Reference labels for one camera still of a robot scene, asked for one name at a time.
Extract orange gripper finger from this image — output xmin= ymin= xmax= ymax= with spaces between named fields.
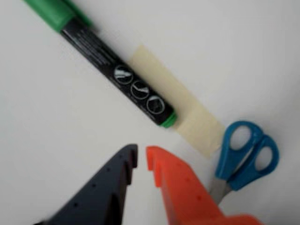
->
xmin=145 ymin=145 xmax=265 ymax=225

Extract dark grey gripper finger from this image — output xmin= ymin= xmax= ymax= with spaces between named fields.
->
xmin=32 ymin=143 xmax=139 ymax=225

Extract green marker with black barrel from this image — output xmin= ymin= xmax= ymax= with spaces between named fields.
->
xmin=22 ymin=0 xmax=178 ymax=129

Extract long beige masking tape strip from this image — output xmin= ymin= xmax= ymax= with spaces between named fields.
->
xmin=127 ymin=44 xmax=225 ymax=160

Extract blue-handled scissors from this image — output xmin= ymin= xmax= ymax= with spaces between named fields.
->
xmin=207 ymin=120 xmax=280 ymax=207

